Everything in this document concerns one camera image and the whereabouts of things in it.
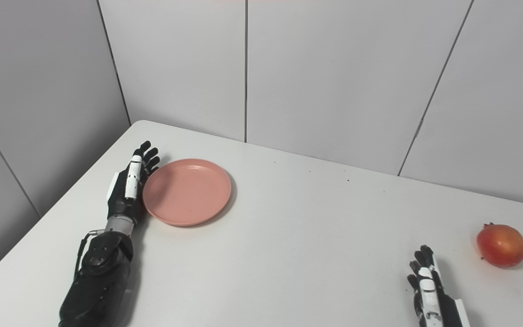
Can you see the red pomegranate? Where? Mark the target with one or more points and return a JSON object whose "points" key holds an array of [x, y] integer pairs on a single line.
{"points": [[501, 245]]}

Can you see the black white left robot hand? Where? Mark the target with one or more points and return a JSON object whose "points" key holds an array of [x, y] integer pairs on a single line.
{"points": [[120, 202]]}

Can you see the pink round plate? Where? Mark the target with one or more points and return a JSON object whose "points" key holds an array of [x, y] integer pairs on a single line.
{"points": [[186, 191]]}

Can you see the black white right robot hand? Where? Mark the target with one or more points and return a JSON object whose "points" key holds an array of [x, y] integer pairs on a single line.
{"points": [[447, 311]]}

